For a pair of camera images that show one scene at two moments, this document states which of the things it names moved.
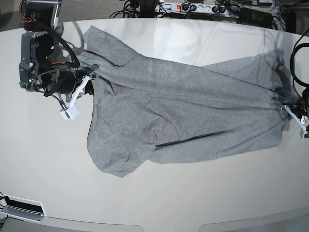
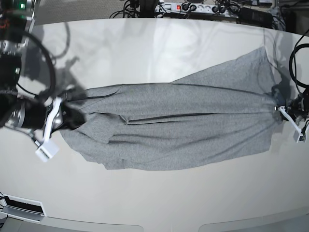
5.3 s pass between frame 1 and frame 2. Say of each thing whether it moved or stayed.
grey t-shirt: moved
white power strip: stayed
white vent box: stayed
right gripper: moved
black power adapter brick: stayed
